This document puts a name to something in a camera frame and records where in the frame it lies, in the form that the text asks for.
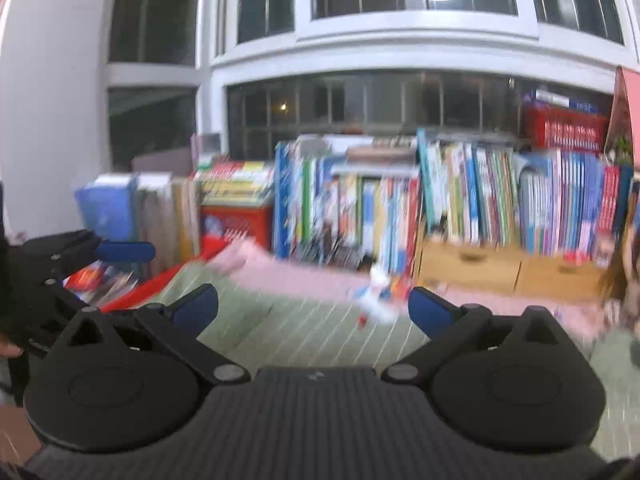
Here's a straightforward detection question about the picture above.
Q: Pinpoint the colourful book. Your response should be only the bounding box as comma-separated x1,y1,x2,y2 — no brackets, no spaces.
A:
65,260,141,306

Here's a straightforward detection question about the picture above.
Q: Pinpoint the wooden drawer organizer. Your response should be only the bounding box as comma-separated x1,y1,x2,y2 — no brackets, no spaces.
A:
415,220,611,303

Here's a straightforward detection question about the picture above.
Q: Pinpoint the red plastic crate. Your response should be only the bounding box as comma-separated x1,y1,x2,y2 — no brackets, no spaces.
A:
199,204,275,256

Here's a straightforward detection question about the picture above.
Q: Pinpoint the green checked cloth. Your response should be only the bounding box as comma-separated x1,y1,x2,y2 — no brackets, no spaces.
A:
145,260,640,463

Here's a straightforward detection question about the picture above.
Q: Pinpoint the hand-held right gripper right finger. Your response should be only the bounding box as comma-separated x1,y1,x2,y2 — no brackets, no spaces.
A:
380,286,581,387

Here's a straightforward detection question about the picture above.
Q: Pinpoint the white framed window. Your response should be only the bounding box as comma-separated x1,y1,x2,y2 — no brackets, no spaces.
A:
105,0,640,171

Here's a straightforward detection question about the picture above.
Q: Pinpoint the grey cardboard box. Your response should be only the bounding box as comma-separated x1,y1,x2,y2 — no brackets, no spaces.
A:
131,132,223,177

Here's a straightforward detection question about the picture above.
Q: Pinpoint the brown-haired doll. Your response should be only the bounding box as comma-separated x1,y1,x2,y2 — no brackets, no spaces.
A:
597,220,640,331

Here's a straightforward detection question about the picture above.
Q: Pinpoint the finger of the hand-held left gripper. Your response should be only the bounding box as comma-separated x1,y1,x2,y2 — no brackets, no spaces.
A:
20,229,157,272

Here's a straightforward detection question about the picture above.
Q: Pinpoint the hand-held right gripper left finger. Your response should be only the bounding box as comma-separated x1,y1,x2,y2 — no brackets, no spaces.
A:
60,282,252,387

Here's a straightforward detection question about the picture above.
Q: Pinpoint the stack of flat books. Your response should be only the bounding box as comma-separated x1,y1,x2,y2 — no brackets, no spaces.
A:
192,160,276,207

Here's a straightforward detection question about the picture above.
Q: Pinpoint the red basket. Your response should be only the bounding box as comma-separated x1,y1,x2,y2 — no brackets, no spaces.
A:
522,90,611,153

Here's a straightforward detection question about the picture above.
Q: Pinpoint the pink toy house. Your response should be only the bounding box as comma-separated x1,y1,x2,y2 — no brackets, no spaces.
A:
602,65,640,171

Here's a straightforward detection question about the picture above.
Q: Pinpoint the row of beige-spined books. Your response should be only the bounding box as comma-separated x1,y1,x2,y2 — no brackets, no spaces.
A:
75,172,201,271

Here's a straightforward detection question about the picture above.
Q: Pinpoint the model bicycle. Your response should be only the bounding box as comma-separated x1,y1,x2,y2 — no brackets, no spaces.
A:
295,232,371,268

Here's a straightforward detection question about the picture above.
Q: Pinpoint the row of large upright books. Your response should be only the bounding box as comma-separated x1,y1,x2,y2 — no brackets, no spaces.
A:
272,132,423,268

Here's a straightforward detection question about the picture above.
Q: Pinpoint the pink blanket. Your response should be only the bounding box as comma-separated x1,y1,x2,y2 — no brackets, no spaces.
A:
207,240,616,346

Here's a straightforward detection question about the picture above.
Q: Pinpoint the row of slim upright books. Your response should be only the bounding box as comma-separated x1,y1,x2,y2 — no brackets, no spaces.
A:
417,130,636,261

